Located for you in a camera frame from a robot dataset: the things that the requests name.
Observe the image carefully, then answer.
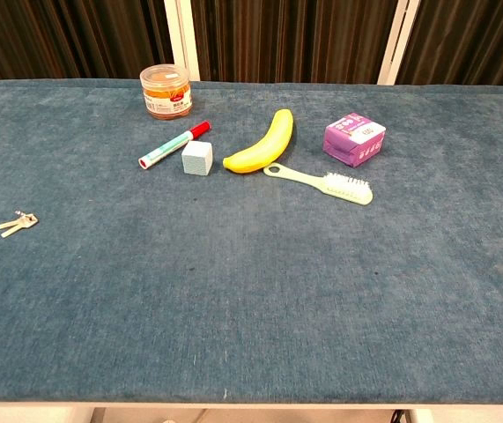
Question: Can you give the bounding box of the yellow banana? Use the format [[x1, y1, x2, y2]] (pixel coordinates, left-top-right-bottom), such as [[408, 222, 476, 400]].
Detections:
[[222, 108, 295, 174]]

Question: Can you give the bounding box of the silver key bunch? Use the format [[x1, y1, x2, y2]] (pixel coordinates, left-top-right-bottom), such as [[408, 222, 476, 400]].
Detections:
[[0, 211, 40, 239]]

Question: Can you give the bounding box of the light green brush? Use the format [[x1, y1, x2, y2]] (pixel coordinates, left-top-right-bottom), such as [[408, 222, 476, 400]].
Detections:
[[263, 162, 374, 205]]

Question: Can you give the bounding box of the clear jar with orange contents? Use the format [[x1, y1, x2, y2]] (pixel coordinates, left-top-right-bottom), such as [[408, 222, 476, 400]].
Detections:
[[139, 63, 193, 120]]

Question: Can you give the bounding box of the dark pleated curtain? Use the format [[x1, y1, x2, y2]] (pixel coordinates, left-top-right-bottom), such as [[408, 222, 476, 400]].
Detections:
[[190, 0, 398, 85], [0, 0, 175, 81], [396, 0, 503, 89]]

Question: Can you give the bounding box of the white table frame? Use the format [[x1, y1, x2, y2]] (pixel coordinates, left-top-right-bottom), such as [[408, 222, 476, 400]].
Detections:
[[0, 399, 503, 423]]

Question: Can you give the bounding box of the teal marker with red cap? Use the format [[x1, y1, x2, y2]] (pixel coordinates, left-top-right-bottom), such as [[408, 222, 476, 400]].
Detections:
[[137, 120, 212, 170]]

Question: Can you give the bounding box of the blue table cloth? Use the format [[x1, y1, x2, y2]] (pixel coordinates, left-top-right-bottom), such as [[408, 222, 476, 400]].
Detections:
[[0, 78, 503, 404]]

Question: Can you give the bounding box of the light blue cube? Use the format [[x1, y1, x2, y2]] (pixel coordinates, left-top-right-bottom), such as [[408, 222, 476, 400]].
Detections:
[[181, 140, 214, 176]]

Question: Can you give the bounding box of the white frame post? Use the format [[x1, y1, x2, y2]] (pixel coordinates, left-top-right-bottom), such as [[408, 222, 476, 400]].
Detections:
[[377, 0, 422, 85], [164, 0, 201, 83]]

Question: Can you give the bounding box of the purple tissue pack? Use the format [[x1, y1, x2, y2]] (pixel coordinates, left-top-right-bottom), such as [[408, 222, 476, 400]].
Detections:
[[322, 111, 388, 169]]

